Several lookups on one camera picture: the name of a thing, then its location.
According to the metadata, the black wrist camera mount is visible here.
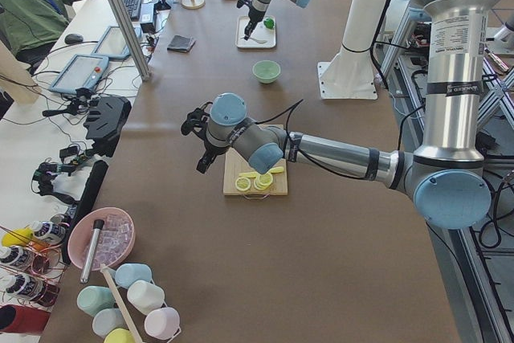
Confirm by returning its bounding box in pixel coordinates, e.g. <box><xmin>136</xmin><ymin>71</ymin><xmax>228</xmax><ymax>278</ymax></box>
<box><xmin>236</xmin><ymin>0</ymin><xmax>253</xmax><ymax>9</ymax></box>

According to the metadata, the light green bowl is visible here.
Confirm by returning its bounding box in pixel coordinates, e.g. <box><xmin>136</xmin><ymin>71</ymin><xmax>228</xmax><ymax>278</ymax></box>
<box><xmin>252</xmin><ymin>60</ymin><xmax>281</xmax><ymax>84</ymax></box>

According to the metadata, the light blue cup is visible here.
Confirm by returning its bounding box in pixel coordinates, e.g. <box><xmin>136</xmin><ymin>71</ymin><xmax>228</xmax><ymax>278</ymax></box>
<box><xmin>92</xmin><ymin>308</ymin><xmax>126</xmax><ymax>338</ymax></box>

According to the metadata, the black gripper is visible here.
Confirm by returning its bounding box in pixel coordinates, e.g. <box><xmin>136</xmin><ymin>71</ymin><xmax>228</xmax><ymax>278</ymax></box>
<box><xmin>243</xmin><ymin>3</ymin><xmax>265</xmax><ymax>40</ymax></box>
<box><xmin>196</xmin><ymin>139</ymin><xmax>229</xmax><ymax>174</ymax></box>

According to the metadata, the green cup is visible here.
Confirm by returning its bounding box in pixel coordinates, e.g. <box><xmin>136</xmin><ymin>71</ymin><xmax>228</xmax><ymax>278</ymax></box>
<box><xmin>76</xmin><ymin>286</ymin><xmax>115</xmax><ymax>317</ymax></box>

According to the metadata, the pink bowl with ice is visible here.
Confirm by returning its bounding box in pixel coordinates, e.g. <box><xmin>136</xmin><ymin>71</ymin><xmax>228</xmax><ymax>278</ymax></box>
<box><xmin>67</xmin><ymin>207</ymin><xmax>136</xmax><ymax>271</ymax></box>

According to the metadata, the upper blue teach pendant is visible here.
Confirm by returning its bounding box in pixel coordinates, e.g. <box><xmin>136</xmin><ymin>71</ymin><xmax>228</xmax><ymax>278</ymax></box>
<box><xmin>92</xmin><ymin>26</ymin><xmax>130</xmax><ymax>61</ymax></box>

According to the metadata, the blue teach pendant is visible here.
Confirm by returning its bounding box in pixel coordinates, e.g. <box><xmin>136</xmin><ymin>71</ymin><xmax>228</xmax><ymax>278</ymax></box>
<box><xmin>48</xmin><ymin>55</ymin><xmax>109</xmax><ymax>95</ymax></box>
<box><xmin>92</xmin><ymin>26</ymin><xmax>130</xmax><ymax>61</ymax></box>

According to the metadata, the pink cup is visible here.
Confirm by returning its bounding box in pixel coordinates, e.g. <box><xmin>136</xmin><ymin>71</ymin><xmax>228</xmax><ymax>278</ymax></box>
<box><xmin>144</xmin><ymin>307</ymin><xmax>182</xmax><ymax>340</ymax></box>

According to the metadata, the white cup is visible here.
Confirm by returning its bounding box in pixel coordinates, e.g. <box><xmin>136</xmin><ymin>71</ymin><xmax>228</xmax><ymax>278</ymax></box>
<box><xmin>127</xmin><ymin>280</ymin><xmax>165</xmax><ymax>315</ymax></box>

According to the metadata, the white pillar with base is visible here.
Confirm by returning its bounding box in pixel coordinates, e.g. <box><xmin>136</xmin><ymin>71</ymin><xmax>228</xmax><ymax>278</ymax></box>
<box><xmin>318</xmin><ymin>0</ymin><xmax>386</xmax><ymax>100</ymax></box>

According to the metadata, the yellow cup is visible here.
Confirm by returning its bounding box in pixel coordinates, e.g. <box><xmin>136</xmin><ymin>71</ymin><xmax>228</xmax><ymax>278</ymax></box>
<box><xmin>104</xmin><ymin>328</ymin><xmax>135</xmax><ymax>343</ymax></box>

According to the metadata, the white ceramic spoon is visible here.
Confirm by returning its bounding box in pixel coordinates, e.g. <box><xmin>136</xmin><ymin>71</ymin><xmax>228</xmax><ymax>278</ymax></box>
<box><xmin>239</xmin><ymin>36</ymin><xmax>267</xmax><ymax>44</ymax></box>

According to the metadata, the wooden cutting board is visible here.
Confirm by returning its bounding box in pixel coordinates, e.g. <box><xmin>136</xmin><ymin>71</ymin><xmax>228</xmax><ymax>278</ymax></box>
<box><xmin>223</xmin><ymin>148</ymin><xmax>288</xmax><ymax>196</ymax></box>

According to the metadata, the lemon slice upper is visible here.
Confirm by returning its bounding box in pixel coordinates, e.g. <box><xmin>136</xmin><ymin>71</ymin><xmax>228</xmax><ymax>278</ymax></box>
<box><xmin>235</xmin><ymin>177</ymin><xmax>252</xmax><ymax>192</ymax></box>

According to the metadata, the green lime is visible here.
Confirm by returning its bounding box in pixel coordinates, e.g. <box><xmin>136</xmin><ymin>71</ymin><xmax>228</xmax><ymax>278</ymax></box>
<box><xmin>263</xmin><ymin>18</ymin><xmax>275</xmax><ymax>30</ymax></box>

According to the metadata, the seated person green jacket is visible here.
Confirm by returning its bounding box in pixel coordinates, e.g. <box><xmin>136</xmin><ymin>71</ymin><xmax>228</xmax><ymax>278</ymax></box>
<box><xmin>1</xmin><ymin>0</ymin><xmax>83</xmax><ymax>68</ymax></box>

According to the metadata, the aluminium frame post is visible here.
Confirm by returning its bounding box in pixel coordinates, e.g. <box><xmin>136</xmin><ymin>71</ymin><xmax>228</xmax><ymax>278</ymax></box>
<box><xmin>108</xmin><ymin>0</ymin><xmax>151</xmax><ymax>82</ymax></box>

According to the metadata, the folded grey cloth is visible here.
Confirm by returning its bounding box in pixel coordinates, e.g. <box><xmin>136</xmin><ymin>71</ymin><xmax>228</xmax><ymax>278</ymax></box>
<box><xmin>166</xmin><ymin>35</ymin><xmax>196</xmax><ymax>53</ymax></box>

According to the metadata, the lemon slice lower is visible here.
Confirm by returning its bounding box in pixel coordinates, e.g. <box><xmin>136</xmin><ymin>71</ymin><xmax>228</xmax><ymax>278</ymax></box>
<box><xmin>254</xmin><ymin>173</ymin><xmax>274</xmax><ymax>190</ymax></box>

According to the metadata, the black computer mouse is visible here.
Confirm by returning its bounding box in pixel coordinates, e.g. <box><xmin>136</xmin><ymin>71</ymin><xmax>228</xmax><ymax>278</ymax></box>
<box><xmin>64</xmin><ymin>33</ymin><xmax>84</xmax><ymax>45</ymax></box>

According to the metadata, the lower blue teach pendant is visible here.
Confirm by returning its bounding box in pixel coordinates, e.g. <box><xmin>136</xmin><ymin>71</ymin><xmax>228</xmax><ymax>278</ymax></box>
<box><xmin>48</xmin><ymin>55</ymin><xmax>109</xmax><ymax>95</ymax></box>

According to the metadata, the metal tube in bowl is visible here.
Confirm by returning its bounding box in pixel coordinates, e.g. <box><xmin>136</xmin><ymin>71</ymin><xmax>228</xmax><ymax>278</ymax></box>
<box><xmin>80</xmin><ymin>219</ymin><xmax>104</xmax><ymax>284</ymax></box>

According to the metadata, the lemon slice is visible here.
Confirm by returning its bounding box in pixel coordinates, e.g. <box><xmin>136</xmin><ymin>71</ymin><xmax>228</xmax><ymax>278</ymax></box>
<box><xmin>235</xmin><ymin>177</ymin><xmax>252</xmax><ymax>192</ymax></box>
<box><xmin>254</xmin><ymin>173</ymin><xmax>274</xmax><ymax>190</ymax></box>

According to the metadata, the white rabbit tray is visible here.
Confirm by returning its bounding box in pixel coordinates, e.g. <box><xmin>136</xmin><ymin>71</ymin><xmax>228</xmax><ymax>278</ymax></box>
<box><xmin>235</xmin><ymin>16</ymin><xmax>277</xmax><ymax>49</ymax></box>

